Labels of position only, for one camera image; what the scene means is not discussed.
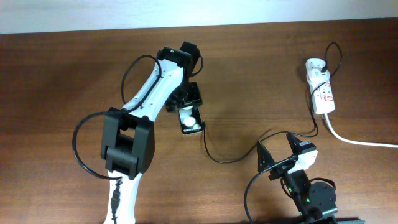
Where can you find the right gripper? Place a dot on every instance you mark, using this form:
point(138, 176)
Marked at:
point(268, 158)

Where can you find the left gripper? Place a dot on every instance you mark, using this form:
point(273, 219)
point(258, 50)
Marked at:
point(194, 98)

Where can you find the black Galaxy flip phone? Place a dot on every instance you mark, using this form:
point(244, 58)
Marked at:
point(190, 120)

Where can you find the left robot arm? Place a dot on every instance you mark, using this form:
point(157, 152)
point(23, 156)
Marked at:
point(128, 143)

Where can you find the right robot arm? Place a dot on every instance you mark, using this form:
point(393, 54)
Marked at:
point(315, 198)

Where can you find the white power strip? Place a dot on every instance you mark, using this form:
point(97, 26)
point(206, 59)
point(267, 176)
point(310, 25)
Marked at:
point(322, 97)

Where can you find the white USB wall charger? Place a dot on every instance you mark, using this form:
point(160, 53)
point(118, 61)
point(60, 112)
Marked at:
point(315, 76)

